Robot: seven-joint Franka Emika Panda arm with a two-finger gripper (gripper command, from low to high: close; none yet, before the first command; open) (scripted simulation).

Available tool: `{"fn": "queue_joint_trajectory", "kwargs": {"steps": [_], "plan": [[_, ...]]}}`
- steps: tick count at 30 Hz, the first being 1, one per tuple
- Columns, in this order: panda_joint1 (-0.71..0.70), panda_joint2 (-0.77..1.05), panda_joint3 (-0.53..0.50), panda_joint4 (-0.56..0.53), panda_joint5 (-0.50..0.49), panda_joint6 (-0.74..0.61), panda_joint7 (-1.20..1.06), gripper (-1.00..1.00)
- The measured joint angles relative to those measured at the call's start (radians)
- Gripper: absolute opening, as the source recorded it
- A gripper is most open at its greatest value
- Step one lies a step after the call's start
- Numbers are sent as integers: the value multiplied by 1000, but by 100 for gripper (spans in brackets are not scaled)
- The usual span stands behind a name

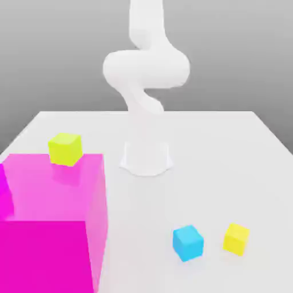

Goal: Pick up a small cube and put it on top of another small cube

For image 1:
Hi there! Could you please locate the small lime cube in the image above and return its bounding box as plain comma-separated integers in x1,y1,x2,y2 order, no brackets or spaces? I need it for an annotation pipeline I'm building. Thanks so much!
47,132,84,167

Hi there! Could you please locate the small blue cube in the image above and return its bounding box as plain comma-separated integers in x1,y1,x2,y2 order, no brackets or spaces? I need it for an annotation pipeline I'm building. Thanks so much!
172,224,205,263

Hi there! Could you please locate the small yellow cube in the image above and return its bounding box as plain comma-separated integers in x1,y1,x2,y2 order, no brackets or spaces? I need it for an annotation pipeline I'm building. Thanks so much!
223,223,251,257

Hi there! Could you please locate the large pink box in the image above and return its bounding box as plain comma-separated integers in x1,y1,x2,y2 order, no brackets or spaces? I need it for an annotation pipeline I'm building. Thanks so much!
0,153,109,293

